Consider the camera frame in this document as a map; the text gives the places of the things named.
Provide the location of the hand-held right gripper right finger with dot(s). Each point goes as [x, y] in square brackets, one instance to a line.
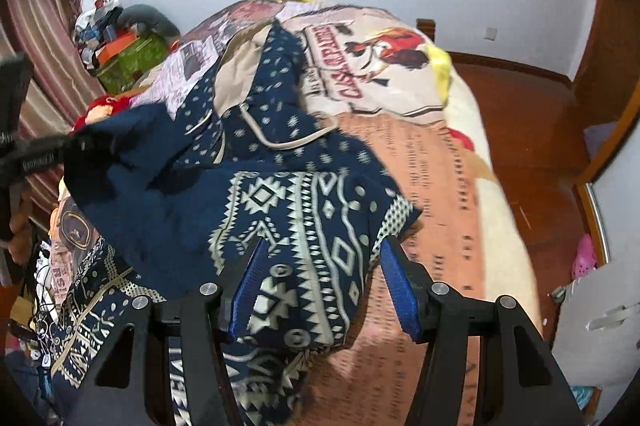
[400, 291]

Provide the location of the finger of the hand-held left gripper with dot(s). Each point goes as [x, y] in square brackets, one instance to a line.
[90, 151]

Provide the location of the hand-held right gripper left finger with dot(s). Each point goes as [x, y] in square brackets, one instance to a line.
[250, 286]

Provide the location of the navy patterned sweater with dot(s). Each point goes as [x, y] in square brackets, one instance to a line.
[165, 206]

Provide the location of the pile of clothes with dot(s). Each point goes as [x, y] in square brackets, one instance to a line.
[97, 21]

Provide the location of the person's left hand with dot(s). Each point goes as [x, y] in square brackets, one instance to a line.
[20, 231]

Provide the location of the red plush toy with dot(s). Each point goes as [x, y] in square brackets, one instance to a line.
[117, 103]

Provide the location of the green patterned box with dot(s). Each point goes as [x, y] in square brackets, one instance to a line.
[135, 61]

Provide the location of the striped brown curtain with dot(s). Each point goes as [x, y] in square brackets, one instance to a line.
[45, 6]

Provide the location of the orange box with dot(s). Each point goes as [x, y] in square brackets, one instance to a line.
[117, 46]

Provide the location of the printed blanket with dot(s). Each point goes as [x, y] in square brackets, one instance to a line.
[440, 186]

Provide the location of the grey plush cushion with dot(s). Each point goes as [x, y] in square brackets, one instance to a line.
[145, 13]

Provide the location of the pink slippers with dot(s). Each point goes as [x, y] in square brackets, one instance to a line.
[585, 256]

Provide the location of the pale grey object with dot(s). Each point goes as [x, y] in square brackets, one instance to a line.
[595, 346]

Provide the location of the wooden bed footboard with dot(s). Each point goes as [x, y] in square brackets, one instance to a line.
[427, 28]

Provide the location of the wooden wardrobe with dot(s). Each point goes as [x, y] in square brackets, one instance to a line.
[615, 31]

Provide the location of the white wall socket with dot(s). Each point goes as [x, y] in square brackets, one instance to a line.
[491, 33]

